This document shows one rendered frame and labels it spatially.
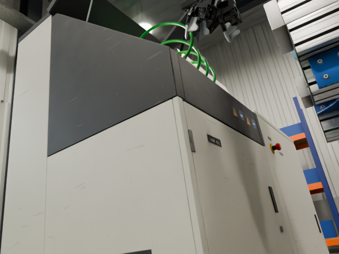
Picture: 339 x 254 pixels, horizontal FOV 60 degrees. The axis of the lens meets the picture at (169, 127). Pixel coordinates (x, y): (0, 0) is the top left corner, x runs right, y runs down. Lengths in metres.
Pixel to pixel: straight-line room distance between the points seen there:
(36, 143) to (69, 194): 0.31
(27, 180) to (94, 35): 0.59
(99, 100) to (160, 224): 0.46
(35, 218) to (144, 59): 0.66
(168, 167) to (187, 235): 0.17
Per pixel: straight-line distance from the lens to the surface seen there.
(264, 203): 1.11
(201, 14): 1.26
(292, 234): 1.36
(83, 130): 1.00
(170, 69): 0.81
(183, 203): 0.69
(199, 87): 0.91
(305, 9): 0.84
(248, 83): 8.54
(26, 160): 1.26
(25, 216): 1.20
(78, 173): 0.97
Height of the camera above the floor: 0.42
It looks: 23 degrees up
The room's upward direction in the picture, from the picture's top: 8 degrees counter-clockwise
